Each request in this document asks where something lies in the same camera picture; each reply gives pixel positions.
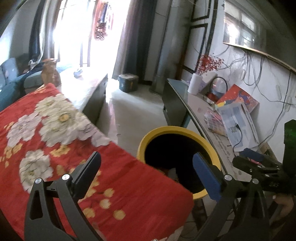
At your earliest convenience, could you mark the dark right curtain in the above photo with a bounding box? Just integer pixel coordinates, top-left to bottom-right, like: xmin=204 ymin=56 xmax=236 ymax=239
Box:
xmin=112 ymin=0 xmax=157 ymax=83

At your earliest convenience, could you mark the person right hand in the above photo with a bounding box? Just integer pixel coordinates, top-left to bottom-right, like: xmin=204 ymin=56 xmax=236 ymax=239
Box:
xmin=270 ymin=194 xmax=294 ymax=222

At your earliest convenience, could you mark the white paper towel roll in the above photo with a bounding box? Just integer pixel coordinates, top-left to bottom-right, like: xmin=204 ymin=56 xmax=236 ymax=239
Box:
xmin=188 ymin=73 xmax=203 ymax=95

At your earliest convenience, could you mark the wall mounted television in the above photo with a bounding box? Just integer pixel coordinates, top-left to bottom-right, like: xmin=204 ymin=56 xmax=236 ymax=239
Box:
xmin=223 ymin=1 xmax=295 ymax=71

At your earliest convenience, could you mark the red picture book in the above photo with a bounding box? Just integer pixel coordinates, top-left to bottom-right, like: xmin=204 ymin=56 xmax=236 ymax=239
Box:
xmin=215 ymin=84 xmax=258 ymax=113

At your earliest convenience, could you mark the hanging laundry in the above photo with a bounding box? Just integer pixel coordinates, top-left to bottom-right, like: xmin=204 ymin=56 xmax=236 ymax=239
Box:
xmin=93 ymin=1 xmax=114 ymax=41

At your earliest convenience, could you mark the white printed paper sheet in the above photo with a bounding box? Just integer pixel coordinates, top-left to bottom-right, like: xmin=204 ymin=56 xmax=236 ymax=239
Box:
xmin=217 ymin=102 xmax=259 ymax=153

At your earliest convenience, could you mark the blue sectional sofa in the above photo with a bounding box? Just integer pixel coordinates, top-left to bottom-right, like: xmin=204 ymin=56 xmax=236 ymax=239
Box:
xmin=0 ymin=53 xmax=68 ymax=112

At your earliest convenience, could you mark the small blue item on table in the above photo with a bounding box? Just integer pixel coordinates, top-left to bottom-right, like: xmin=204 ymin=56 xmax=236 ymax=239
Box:
xmin=73 ymin=69 xmax=83 ymax=78

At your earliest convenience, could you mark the dark blue left curtain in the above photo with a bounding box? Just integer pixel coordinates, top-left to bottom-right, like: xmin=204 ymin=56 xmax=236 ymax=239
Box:
xmin=29 ymin=0 xmax=46 ymax=63

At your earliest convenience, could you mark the blue storage box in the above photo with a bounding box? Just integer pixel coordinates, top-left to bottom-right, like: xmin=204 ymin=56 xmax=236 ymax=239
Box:
xmin=118 ymin=74 xmax=138 ymax=93

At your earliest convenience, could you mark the wooden coffee table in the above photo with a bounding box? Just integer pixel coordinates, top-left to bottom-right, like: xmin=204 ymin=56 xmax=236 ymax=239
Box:
xmin=34 ymin=66 xmax=109 ymax=125

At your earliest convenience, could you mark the yellow rim trash bin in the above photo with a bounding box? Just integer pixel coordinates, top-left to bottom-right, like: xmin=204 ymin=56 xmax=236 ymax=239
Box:
xmin=137 ymin=126 xmax=221 ymax=200

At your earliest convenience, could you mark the red floral blanket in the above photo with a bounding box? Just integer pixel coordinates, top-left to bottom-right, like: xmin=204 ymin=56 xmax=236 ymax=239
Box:
xmin=1 ymin=84 xmax=193 ymax=240

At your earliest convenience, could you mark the colour swatch card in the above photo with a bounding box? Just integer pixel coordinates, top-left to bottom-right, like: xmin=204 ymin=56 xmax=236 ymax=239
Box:
xmin=204 ymin=109 xmax=227 ymax=137

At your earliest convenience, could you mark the grey standing air conditioner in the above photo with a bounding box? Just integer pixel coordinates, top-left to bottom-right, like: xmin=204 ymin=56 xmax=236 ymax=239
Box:
xmin=151 ymin=1 xmax=193 ymax=95

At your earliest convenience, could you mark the glass tv console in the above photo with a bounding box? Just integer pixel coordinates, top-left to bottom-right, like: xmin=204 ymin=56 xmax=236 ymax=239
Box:
xmin=162 ymin=78 xmax=278 ymax=182

